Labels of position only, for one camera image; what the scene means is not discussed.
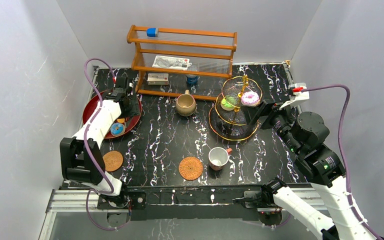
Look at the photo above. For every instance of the pink frosted donut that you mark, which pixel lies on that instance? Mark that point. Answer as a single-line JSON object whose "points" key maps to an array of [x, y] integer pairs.
{"points": [[250, 98]]}

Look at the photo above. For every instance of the small white red box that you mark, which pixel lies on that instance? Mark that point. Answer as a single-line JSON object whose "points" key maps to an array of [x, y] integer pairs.
{"points": [[158, 79]]}

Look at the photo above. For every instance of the pink floral mug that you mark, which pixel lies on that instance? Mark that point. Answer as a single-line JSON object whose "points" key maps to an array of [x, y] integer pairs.
{"points": [[218, 157]]}

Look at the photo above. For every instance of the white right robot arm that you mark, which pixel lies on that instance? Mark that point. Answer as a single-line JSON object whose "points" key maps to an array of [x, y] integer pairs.
{"points": [[305, 136]]}

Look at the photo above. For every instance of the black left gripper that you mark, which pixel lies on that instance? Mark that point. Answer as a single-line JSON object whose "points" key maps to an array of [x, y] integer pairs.
{"points": [[129, 99]]}

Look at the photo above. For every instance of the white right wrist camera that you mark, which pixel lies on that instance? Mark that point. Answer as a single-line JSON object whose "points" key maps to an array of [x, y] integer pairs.
{"points": [[296, 94]]}

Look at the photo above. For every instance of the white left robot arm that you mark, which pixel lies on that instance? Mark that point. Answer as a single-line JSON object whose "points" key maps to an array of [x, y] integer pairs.
{"points": [[80, 155]]}

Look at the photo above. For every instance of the red round tray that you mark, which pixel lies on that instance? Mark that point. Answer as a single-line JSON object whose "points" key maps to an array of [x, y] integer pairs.
{"points": [[130, 122]]}

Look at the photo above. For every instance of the woven rattan coaster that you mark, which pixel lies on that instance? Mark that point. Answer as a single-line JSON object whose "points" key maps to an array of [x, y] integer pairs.
{"points": [[113, 160], [190, 168]]}

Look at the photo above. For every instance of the beige ceramic pitcher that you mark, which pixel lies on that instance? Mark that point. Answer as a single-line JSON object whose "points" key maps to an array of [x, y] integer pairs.
{"points": [[185, 104]]}

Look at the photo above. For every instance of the three-tier glass gold stand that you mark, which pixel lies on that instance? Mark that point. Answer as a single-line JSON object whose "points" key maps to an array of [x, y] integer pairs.
{"points": [[231, 125]]}

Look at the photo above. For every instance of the wooden shelf rack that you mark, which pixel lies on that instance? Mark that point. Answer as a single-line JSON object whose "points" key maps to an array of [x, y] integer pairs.
{"points": [[202, 53]]}

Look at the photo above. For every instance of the green frosted donut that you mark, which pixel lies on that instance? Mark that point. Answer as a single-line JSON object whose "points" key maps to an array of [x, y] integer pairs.
{"points": [[228, 103]]}

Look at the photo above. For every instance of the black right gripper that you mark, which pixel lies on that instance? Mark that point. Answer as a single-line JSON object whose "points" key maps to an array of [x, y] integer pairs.
{"points": [[251, 112]]}

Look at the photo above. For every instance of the centre woven rattan coaster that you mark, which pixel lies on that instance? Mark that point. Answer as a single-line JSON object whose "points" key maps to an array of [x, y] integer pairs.
{"points": [[190, 168]]}

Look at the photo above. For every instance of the white plastic packet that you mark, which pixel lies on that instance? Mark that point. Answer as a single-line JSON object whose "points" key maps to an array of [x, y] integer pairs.
{"points": [[169, 62]]}

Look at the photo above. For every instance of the blue bottle cap jar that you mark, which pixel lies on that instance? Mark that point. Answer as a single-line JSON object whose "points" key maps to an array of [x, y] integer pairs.
{"points": [[192, 79]]}

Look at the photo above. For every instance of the blue white eraser block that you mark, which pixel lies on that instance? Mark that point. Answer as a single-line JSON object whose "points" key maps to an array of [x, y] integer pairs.
{"points": [[152, 32]]}

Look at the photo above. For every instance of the left woven rattan coaster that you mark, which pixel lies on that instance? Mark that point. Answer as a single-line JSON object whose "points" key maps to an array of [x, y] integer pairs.
{"points": [[113, 160]]}

